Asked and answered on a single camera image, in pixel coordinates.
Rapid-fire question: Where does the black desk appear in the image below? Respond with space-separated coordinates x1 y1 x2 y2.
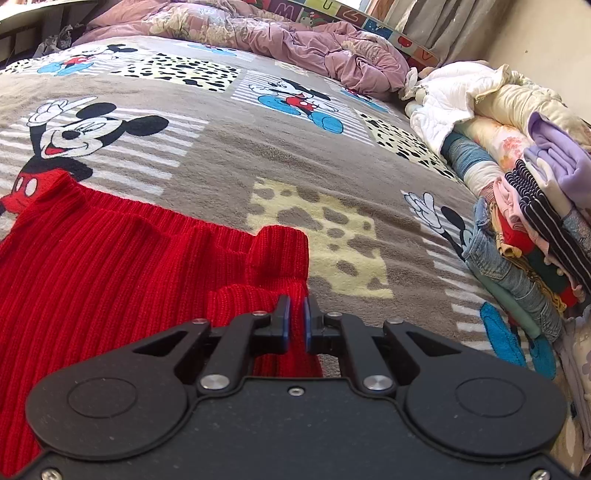
0 0 79 51

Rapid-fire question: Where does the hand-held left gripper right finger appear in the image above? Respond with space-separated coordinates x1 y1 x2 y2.
302 295 462 398

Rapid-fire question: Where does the colourful letter headboard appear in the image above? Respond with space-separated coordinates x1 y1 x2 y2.
240 0 444 68

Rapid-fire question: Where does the grey cloth under desk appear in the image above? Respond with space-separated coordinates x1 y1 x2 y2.
34 23 77 58

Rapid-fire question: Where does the cartoon mouse printed blanket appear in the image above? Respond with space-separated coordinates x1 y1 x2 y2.
0 34 578 462

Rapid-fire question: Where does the stack of folded clothes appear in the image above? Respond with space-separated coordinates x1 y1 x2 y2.
462 111 591 340

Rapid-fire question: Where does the cream floral quilt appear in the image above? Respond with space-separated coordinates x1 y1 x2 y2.
455 83 591 181

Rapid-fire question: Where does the white flower printed quilt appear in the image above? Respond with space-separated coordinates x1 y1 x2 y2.
554 305 591 462

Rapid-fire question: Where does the red knit sweater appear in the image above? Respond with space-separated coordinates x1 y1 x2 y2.
0 173 324 478

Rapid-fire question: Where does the blue ribbed folded garment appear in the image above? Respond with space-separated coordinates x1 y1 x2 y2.
441 131 485 178

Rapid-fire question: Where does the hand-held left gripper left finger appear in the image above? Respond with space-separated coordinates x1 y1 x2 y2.
131 295 293 398

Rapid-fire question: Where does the purple duvet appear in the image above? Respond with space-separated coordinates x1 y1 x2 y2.
71 0 411 100

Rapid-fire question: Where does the grey curtain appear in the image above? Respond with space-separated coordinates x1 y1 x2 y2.
365 0 522 65

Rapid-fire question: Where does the pale plush toy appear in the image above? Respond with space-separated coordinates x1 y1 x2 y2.
399 67 437 102

